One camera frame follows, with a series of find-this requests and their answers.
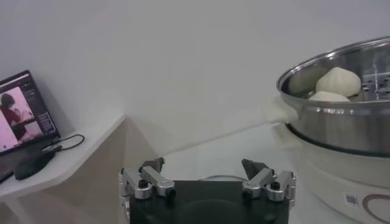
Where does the black mouse cable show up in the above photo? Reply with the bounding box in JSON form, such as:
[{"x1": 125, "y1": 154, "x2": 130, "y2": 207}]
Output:
[{"x1": 41, "y1": 133, "x2": 85, "y2": 153}]

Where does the stainless steel steamer basket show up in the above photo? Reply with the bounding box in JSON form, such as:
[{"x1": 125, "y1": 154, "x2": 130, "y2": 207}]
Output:
[{"x1": 261, "y1": 36, "x2": 390, "y2": 158}]

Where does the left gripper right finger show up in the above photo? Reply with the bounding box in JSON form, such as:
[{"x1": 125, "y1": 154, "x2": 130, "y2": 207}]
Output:
[{"x1": 241, "y1": 158, "x2": 297, "y2": 203}]

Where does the white side table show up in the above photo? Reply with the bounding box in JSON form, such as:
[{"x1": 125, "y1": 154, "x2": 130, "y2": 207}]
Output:
[{"x1": 0, "y1": 114, "x2": 127, "y2": 224}]

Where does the black computer mouse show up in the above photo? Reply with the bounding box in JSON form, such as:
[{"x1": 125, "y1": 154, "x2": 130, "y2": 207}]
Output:
[{"x1": 14, "y1": 151, "x2": 57, "y2": 181}]

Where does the black laptop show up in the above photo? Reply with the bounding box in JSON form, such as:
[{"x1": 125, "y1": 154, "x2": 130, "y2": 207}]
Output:
[{"x1": 0, "y1": 69, "x2": 60, "y2": 183}]

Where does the cream electric cooker base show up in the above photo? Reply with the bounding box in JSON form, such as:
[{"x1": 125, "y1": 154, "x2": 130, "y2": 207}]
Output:
[{"x1": 272, "y1": 123, "x2": 390, "y2": 224}]

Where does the glass lid with cream handle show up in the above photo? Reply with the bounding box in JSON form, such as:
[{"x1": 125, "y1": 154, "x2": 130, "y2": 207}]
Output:
[{"x1": 199, "y1": 175, "x2": 247, "y2": 183}]

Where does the white steamed baozi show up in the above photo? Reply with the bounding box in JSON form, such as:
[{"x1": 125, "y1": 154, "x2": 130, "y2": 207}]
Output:
[
  {"x1": 315, "y1": 66, "x2": 363, "y2": 98},
  {"x1": 308, "y1": 90, "x2": 351, "y2": 103}
]

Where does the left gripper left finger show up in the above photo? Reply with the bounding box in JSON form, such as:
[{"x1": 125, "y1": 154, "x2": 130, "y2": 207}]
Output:
[{"x1": 118, "y1": 156, "x2": 177, "y2": 201}]

